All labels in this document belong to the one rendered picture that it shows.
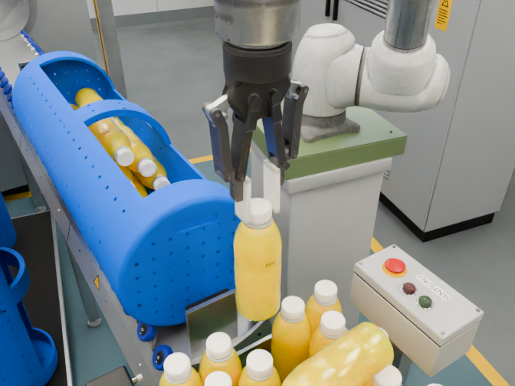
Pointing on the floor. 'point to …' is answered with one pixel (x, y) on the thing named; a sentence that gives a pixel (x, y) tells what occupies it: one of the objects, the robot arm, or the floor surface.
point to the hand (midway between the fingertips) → (257, 192)
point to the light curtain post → (109, 44)
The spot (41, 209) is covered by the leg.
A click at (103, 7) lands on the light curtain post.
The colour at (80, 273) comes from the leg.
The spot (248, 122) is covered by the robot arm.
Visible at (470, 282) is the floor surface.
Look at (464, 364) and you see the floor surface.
